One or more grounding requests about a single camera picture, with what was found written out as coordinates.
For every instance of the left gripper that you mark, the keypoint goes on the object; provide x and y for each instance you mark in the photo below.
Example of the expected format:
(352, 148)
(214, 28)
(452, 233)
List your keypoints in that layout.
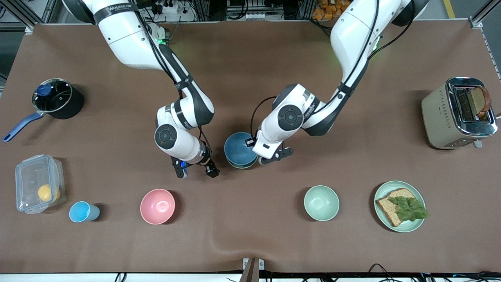
(247, 142)

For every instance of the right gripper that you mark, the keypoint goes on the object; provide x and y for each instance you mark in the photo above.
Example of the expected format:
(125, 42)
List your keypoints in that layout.
(208, 163)

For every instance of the blue bowl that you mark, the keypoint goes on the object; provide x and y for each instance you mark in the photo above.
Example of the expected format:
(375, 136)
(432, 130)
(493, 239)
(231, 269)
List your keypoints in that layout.
(236, 149)

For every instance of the pale green bowl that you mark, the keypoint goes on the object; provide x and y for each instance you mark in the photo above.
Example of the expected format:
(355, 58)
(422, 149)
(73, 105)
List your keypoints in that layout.
(238, 166)
(321, 203)

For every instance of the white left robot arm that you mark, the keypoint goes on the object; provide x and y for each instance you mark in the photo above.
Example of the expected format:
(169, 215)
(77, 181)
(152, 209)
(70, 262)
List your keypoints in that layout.
(352, 35)

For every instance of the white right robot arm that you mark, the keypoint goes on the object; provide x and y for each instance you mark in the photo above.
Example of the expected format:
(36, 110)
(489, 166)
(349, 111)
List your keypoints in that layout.
(129, 43)

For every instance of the pink bowl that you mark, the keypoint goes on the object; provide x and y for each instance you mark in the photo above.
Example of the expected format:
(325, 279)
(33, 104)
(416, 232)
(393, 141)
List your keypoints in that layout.
(157, 206)

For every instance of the brown table cover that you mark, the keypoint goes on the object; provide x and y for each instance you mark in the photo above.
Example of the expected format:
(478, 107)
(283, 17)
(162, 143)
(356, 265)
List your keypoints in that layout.
(250, 235)

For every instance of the blue plastic cup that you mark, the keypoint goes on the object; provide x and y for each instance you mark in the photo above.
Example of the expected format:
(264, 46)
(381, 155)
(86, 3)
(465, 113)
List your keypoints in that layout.
(80, 212)

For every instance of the bag of orange buns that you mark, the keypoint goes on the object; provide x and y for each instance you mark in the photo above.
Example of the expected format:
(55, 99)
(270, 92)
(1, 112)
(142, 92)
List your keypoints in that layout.
(327, 9)

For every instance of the white power strip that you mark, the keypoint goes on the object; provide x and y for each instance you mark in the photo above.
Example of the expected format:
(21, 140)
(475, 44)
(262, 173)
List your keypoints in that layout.
(172, 9)

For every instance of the brown bread slice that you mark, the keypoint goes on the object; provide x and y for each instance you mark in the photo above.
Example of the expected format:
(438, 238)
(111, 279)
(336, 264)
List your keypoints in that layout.
(391, 211)

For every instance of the yellow fruit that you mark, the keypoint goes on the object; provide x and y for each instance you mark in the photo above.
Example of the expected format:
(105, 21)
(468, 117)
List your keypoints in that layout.
(46, 192)

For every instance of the glass lid blue knob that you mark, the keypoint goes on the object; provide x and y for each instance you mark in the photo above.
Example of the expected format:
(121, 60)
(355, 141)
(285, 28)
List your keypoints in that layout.
(56, 98)

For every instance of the green lettuce leaf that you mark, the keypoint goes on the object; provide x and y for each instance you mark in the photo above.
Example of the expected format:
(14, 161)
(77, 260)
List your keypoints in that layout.
(409, 209)

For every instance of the clear plastic lidded container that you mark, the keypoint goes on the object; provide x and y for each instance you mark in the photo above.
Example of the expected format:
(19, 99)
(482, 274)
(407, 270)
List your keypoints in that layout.
(33, 178)

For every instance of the green plate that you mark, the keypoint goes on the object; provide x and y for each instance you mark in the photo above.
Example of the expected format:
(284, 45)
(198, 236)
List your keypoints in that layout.
(415, 225)

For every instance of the beige metal toaster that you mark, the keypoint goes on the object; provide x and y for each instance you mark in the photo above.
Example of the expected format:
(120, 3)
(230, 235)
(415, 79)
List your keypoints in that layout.
(438, 121)

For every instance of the toasted bread slice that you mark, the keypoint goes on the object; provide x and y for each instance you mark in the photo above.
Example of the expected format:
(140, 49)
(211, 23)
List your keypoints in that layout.
(479, 101)

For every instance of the metal table edge bracket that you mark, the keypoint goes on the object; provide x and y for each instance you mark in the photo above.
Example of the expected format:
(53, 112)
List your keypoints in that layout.
(253, 268)

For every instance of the metal corner bracket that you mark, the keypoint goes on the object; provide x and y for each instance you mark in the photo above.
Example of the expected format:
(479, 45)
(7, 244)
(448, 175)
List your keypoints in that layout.
(476, 22)

